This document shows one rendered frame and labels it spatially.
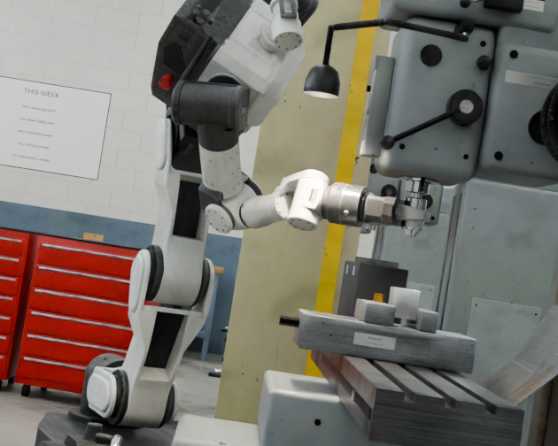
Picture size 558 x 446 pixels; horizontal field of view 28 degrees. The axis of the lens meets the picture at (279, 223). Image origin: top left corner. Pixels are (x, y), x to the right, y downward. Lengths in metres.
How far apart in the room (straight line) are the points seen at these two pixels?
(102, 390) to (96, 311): 3.93
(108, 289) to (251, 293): 2.87
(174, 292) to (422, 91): 0.87
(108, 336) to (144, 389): 3.98
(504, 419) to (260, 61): 1.10
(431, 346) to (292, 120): 1.95
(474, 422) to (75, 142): 9.90
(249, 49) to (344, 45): 1.62
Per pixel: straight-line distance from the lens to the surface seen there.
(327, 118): 4.06
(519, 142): 2.26
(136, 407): 2.88
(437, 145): 2.25
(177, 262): 2.75
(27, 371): 6.99
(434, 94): 2.26
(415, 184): 2.31
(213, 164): 2.47
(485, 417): 1.74
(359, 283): 2.63
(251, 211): 2.50
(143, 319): 2.76
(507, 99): 2.27
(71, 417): 3.15
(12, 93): 11.62
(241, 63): 2.48
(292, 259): 4.03
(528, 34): 2.31
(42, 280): 6.93
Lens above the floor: 1.11
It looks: 2 degrees up
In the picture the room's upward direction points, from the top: 9 degrees clockwise
